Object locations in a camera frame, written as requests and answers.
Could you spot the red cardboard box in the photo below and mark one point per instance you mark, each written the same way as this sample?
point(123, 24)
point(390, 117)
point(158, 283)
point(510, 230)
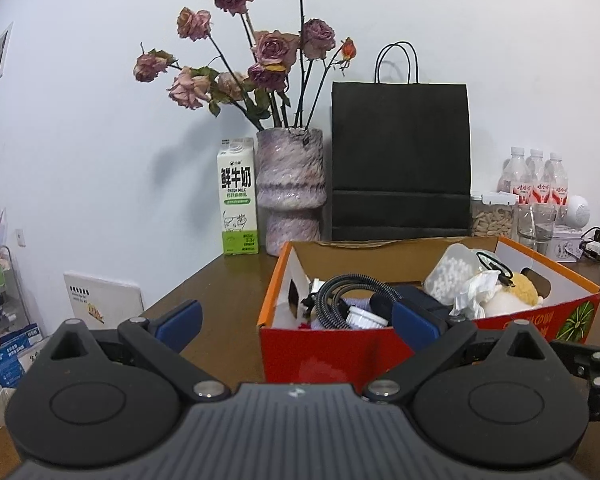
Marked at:
point(330, 355)

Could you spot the pale tin box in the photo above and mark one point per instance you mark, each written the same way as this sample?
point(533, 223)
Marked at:
point(567, 247)

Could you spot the purple marbled vase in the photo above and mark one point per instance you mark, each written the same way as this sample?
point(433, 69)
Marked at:
point(290, 175)

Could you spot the white bottle cap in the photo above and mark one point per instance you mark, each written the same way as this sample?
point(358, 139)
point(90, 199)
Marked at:
point(365, 317)

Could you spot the white board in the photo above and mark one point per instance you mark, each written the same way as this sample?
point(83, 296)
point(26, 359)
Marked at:
point(110, 295)

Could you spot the yellow white plush hamster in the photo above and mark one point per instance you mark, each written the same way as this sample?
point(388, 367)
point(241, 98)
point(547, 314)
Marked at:
point(520, 290)

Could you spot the clear container of nuts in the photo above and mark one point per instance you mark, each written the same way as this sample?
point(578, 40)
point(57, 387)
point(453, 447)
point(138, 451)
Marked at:
point(492, 217)

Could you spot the black paper bag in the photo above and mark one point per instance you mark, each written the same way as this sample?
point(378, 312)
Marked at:
point(400, 160)

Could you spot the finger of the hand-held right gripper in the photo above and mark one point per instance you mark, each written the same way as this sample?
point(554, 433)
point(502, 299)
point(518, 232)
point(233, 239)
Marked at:
point(580, 355)

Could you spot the white tissue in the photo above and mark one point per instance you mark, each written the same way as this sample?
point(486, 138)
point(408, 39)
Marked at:
point(472, 290)

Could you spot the clear drinking glass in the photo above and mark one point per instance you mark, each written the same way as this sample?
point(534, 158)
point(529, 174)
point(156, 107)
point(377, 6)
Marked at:
point(535, 230)

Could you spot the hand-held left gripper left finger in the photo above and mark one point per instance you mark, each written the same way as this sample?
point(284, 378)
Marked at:
point(180, 325)

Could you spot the blue carton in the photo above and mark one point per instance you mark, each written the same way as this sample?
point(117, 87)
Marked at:
point(10, 360)

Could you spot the brown wooden desktop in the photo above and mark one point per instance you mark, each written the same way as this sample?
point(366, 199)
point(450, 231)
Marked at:
point(220, 300)

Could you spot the white round speaker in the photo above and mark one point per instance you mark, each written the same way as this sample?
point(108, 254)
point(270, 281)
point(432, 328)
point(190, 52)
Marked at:
point(577, 210)

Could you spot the clear container of white beads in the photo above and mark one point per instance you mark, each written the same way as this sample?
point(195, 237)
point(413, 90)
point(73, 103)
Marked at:
point(450, 270)

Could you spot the bouquet of dried roses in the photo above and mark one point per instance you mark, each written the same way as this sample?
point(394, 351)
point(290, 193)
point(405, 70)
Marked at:
point(272, 50)

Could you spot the white wall socket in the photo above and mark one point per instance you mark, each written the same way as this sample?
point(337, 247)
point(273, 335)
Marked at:
point(20, 237)

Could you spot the white green milk carton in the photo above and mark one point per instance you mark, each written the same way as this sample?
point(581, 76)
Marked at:
point(237, 195)

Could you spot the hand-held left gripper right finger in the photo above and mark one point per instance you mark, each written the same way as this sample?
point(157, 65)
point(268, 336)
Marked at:
point(415, 327)

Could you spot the black glasses case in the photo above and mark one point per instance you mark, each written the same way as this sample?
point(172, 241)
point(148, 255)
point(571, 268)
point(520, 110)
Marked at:
point(415, 297)

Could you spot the red label water bottle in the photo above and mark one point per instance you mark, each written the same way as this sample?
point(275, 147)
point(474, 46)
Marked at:
point(556, 185)
point(536, 180)
point(512, 180)

